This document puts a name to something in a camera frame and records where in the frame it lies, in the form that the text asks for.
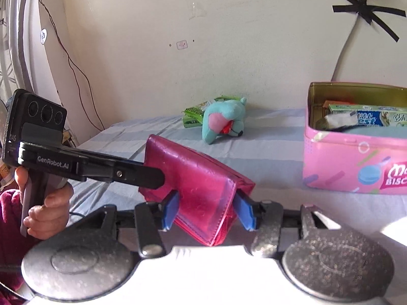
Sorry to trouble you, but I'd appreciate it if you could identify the green toothpaste box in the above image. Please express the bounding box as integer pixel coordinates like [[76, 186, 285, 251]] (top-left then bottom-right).
[[315, 104, 406, 130]]

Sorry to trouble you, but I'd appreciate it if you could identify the magenta leather wallet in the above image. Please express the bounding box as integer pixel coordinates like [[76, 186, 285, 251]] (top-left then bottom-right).
[[139, 135, 255, 247]]

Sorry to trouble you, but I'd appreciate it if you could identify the person left hand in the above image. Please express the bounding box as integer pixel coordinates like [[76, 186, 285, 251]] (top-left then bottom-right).
[[14, 167, 73, 240]]

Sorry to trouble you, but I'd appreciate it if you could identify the striped bed sheet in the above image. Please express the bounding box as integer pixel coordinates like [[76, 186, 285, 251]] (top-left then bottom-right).
[[81, 109, 406, 244]]

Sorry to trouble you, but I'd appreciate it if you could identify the pink macaron biscuit tin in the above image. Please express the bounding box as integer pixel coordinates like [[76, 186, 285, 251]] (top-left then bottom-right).
[[303, 83, 406, 195]]

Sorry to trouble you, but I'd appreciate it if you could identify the red black wall wire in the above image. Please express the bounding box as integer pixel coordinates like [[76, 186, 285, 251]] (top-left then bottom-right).
[[37, 0, 106, 131]]

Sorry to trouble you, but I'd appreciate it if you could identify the red small box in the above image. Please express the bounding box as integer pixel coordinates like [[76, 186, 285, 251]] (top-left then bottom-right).
[[322, 100, 351, 109]]

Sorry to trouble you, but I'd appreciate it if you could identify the white power cable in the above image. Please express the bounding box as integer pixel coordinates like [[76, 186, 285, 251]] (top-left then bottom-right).
[[330, 15, 360, 83]]

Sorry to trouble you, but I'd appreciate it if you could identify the teal plush toy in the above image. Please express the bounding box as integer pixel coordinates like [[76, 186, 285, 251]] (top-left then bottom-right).
[[201, 98, 247, 145]]

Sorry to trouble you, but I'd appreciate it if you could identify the black camera box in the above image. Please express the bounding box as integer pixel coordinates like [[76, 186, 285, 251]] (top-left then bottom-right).
[[1, 89, 67, 167]]

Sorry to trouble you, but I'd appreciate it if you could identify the black tape cross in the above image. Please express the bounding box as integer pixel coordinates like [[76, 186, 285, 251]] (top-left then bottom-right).
[[332, 0, 406, 42]]

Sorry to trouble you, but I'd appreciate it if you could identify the light blue fabric pouch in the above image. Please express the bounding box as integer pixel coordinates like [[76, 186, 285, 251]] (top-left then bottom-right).
[[339, 126, 407, 139]]

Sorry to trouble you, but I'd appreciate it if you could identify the green tissue packet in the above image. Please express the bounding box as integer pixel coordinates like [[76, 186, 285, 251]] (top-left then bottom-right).
[[182, 95, 241, 129]]

